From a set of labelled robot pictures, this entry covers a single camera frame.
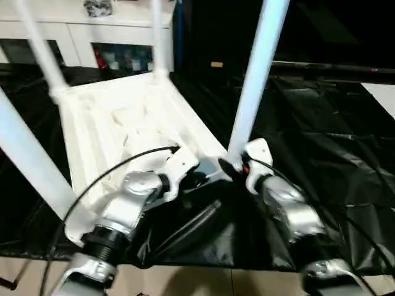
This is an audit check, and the white plastic table top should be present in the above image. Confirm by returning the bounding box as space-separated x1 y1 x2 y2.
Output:
50 72 231 248

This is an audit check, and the black plastic mat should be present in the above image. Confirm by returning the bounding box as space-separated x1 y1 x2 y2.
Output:
0 63 395 276

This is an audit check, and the white flat board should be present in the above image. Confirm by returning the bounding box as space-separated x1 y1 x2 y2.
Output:
360 82 395 120

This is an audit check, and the white glass-door cabinet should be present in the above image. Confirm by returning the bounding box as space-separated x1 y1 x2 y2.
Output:
0 0 176 72

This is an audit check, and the grey object on cabinet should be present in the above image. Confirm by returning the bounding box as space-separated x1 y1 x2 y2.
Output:
83 0 115 19

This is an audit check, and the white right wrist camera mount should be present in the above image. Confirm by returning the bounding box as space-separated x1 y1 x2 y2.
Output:
241 137 275 195

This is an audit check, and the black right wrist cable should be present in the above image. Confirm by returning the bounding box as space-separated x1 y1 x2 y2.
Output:
246 155 395 273

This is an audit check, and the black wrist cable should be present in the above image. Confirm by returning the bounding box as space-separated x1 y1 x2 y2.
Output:
246 155 395 273
39 144 182 296

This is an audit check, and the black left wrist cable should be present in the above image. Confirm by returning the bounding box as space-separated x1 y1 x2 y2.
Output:
39 144 182 296

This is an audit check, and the blue vertical post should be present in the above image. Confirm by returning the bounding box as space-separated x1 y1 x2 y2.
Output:
173 0 186 72

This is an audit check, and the black folding table frame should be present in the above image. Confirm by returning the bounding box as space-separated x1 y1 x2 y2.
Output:
0 261 29 291

